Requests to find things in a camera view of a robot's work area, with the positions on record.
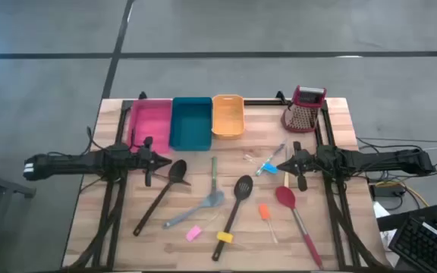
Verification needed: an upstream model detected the pink plastic bin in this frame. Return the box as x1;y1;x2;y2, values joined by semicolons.
126;98;174;155

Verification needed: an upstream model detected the blue mini spatula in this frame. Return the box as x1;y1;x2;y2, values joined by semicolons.
243;153;280;176

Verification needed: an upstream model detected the black power box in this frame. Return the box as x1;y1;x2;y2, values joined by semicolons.
369;183;407;200

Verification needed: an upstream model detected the black metal table frame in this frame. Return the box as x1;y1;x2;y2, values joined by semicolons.
64;90;394;273

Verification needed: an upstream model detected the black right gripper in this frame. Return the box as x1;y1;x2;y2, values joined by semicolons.
275;140;321;193

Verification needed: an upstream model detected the pink mini spatula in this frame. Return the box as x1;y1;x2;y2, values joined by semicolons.
184;212;222;243

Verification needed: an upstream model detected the red spoon with metal shaft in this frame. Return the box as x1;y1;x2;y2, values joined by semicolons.
275;185;324;271

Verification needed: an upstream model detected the black slotted spoon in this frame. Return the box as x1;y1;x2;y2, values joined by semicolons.
211;174;254;262

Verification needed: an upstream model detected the green-handled knife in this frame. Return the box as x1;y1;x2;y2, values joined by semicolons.
209;155;220;208

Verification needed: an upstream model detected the white paper sheet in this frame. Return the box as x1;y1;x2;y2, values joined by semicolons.
372;199;400;266

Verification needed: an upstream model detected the red-trimmed metal box grater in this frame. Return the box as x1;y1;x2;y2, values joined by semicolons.
281;85;328;133

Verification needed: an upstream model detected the blue plastic bin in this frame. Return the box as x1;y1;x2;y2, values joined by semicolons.
168;96;214;152

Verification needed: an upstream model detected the orange-yellow plastic bin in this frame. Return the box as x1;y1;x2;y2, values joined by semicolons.
211;94;246;140

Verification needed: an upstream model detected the grey-blue plastic spoon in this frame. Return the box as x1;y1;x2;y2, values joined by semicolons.
162;190;226;230

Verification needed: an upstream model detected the yellow mini spatula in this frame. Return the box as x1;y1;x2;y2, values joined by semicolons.
216;231;252;250

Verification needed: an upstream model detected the orange mini spatula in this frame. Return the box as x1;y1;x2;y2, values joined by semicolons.
258;203;279;244

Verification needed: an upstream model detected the yellow cable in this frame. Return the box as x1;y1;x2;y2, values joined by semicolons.
376;163;437;209

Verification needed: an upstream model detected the black computer keyboard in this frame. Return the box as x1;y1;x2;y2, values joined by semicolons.
388;215;437;273

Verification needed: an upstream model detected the black side desk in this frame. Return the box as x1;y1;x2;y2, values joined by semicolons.
376;204;437;233

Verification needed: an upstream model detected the black solid spoon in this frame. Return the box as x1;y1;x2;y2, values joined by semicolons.
132;158;188;237

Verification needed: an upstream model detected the black cable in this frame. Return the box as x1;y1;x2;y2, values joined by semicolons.
86;126;108;152
356;136;437;179

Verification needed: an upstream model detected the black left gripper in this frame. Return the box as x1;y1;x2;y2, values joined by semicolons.
127;136;173;187

